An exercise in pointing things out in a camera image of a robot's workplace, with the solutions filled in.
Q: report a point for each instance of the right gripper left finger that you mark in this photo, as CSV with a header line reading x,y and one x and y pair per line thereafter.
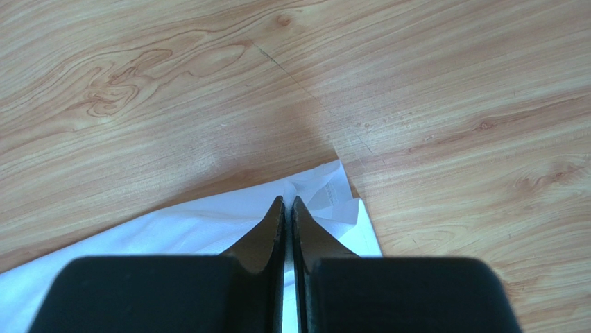
x,y
239,290

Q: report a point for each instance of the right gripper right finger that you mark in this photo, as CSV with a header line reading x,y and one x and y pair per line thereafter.
x,y
340,291

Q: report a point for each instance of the white t-shirt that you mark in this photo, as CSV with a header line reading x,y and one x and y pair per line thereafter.
x,y
206,226

